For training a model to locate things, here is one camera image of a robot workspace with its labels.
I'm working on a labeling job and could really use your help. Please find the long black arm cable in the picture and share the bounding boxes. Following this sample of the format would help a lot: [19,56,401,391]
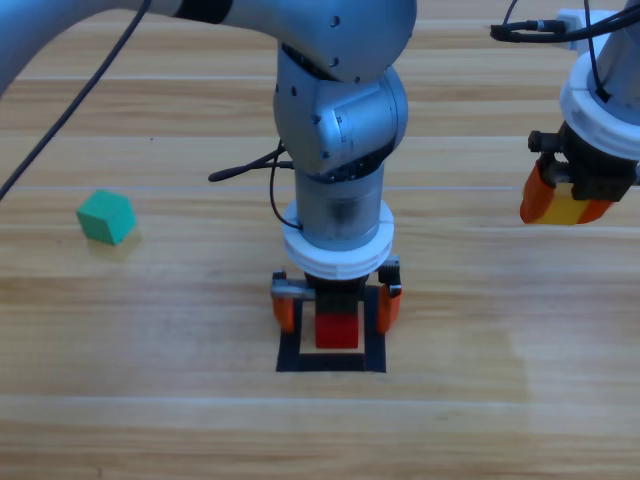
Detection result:
[0,0,154,202]

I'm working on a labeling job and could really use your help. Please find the black tape square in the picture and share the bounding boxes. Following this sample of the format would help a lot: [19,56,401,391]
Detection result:
[275,284,388,375]

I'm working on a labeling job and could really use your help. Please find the green wooden block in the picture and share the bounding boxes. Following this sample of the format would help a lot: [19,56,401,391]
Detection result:
[75,189,138,247]

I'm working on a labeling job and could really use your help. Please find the thin black right cable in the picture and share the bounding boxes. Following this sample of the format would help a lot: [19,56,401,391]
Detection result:
[581,0,612,104]

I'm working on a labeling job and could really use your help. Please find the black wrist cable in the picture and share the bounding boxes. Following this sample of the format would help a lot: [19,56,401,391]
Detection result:
[207,138,304,233]

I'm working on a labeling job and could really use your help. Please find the red wooden block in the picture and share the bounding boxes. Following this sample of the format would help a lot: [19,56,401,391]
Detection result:
[314,313,362,350]

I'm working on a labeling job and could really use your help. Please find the yellow wooden block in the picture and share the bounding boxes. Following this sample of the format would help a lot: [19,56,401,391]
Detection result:
[541,181,592,227]

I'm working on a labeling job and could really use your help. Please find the black cable with connector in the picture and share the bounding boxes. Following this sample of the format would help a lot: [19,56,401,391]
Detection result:
[489,0,640,45]

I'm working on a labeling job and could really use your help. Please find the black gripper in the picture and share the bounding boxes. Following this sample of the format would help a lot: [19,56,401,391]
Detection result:
[519,121,640,225]
[269,256,404,336]

